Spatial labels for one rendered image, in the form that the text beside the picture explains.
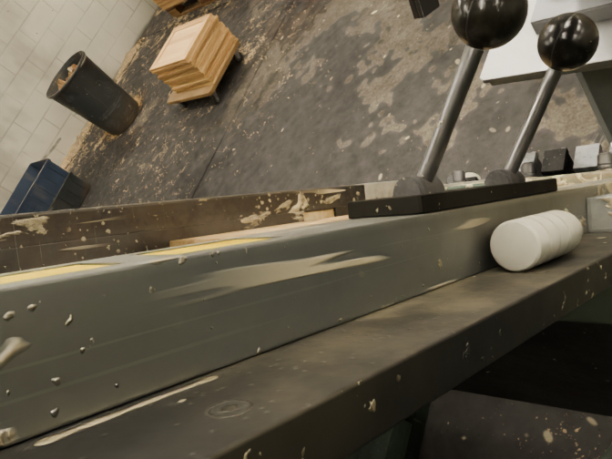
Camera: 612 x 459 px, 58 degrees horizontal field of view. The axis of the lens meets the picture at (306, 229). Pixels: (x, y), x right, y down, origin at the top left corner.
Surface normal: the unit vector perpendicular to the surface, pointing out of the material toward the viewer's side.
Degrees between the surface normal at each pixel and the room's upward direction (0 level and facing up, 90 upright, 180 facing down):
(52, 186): 90
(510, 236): 36
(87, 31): 90
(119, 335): 90
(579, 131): 0
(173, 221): 90
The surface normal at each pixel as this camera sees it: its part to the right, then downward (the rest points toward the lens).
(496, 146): -0.62, -0.48
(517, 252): -0.68, 0.11
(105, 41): 0.69, 0.04
